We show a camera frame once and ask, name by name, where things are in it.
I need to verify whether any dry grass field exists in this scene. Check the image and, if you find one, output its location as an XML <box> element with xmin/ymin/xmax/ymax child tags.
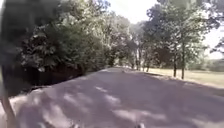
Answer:
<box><xmin>146</xmin><ymin>67</ymin><xmax>224</xmax><ymax>88</ymax></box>

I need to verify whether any dense wood of trees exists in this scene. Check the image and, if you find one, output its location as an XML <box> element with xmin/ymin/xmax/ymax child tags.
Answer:
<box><xmin>0</xmin><ymin>0</ymin><xmax>134</xmax><ymax>98</ymax></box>

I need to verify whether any grey asphalt path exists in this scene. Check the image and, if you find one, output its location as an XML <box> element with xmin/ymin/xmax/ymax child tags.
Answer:
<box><xmin>0</xmin><ymin>67</ymin><xmax>224</xmax><ymax>128</ymax></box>

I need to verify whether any row of trees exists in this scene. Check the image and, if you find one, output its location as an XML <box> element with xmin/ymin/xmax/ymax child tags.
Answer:
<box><xmin>131</xmin><ymin>0</ymin><xmax>224</xmax><ymax>80</ymax></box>

